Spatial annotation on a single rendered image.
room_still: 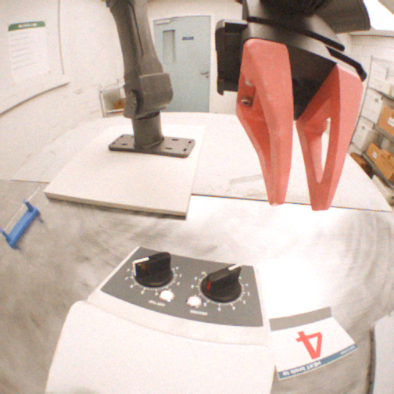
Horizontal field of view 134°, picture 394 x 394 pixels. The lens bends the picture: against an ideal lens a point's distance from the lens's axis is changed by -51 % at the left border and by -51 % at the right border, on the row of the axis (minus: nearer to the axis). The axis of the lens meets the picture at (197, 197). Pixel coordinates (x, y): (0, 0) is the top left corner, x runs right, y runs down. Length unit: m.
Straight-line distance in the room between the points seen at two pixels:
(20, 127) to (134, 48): 1.43
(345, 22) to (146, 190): 0.33
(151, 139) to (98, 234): 0.21
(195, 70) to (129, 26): 2.63
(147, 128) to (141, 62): 0.13
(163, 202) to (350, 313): 0.31
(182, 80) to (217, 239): 2.86
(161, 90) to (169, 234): 0.24
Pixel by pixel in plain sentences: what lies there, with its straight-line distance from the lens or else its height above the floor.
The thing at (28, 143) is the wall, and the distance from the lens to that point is 1.69.
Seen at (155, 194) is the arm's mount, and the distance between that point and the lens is 0.26.
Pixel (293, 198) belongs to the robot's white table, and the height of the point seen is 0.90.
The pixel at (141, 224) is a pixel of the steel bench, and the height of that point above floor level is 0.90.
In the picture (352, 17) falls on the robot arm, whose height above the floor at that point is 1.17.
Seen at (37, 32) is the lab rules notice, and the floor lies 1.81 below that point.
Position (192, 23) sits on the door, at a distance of 3.06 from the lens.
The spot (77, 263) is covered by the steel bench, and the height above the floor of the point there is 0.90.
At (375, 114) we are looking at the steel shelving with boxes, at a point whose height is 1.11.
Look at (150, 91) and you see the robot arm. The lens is 0.30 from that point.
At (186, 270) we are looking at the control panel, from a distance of 0.15.
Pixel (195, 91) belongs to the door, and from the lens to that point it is 2.96.
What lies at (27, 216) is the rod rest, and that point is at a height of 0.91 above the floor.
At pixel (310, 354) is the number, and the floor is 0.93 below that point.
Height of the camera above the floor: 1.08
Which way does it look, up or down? 44 degrees down
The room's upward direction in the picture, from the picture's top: straight up
